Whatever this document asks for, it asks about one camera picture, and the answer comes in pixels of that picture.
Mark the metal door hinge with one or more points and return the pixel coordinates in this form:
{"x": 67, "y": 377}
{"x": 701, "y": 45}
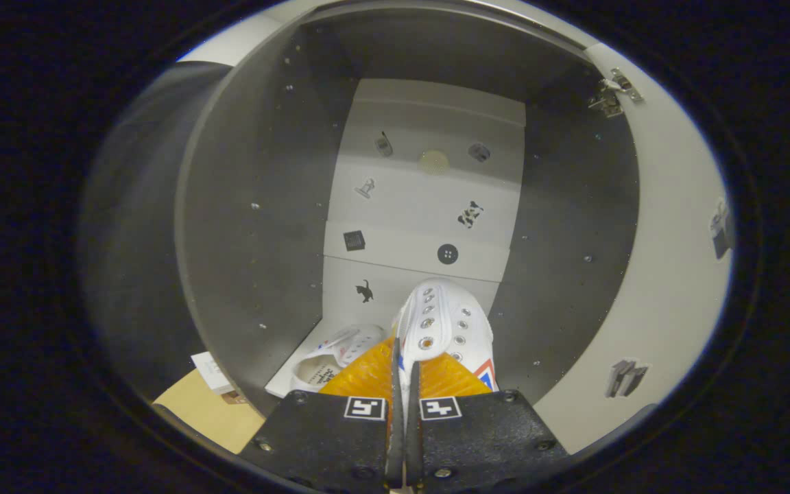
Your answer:
{"x": 614, "y": 89}

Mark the small white cardboard box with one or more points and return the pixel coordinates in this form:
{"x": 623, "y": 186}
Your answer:
{"x": 211, "y": 372}

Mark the white canvas shoe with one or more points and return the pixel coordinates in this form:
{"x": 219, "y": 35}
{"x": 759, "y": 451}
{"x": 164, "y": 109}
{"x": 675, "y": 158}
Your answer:
{"x": 330, "y": 360}
{"x": 443, "y": 315}

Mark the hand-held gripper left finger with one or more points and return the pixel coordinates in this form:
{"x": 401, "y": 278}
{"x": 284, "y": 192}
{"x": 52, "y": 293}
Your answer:
{"x": 395, "y": 425}

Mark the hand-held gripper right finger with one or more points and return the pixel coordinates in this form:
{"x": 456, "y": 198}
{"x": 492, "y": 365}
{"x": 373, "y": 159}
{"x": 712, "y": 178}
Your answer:
{"x": 413, "y": 425}

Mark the grey shoe cabinet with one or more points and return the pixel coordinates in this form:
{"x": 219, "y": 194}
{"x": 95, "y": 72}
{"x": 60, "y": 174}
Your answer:
{"x": 251, "y": 240}

